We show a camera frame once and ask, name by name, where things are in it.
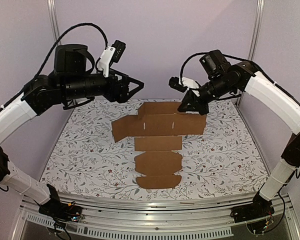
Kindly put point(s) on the left aluminium frame post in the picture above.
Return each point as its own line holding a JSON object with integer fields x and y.
{"x": 52, "y": 12}

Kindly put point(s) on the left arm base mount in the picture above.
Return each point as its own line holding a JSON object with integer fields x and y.
{"x": 54, "y": 208}

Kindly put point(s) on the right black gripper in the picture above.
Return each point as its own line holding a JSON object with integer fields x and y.
{"x": 197, "y": 99}

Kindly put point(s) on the brown cardboard box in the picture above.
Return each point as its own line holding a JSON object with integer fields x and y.
{"x": 158, "y": 129}

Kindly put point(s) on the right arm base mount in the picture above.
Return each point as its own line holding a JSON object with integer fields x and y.
{"x": 257, "y": 209}

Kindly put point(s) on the aluminium frame post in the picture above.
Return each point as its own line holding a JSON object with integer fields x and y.
{"x": 256, "y": 29}
{"x": 52, "y": 12}

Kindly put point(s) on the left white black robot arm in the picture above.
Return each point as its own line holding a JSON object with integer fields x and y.
{"x": 75, "y": 76}

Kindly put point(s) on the right aluminium frame post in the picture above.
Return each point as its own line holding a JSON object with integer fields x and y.
{"x": 256, "y": 29}

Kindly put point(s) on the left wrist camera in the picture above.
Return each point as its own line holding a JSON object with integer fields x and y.
{"x": 110, "y": 55}

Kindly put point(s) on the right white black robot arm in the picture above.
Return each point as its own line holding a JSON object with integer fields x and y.
{"x": 248, "y": 77}

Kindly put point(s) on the aluminium front rail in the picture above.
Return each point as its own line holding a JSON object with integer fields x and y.
{"x": 195, "y": 219}

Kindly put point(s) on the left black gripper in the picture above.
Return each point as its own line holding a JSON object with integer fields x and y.
{"x": 114, "y": 95}

